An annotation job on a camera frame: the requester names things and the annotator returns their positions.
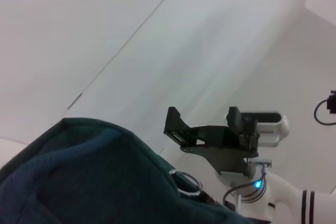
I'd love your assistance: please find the dark teal insulated lunch bag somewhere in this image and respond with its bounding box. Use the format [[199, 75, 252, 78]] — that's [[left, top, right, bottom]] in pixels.
[[0, 118, 254, 224]]

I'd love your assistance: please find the dark right gripper cable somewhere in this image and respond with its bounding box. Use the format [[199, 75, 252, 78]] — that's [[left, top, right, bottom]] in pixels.
[[223, 171, 269, 204]]

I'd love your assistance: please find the black wall cable with plug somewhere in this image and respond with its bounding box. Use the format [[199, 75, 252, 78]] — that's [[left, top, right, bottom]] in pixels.
[[313, 90, 336, 126]]

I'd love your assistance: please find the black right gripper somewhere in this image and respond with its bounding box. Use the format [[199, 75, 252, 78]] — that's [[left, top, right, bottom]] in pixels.
[[163, 106, 261, 178]]

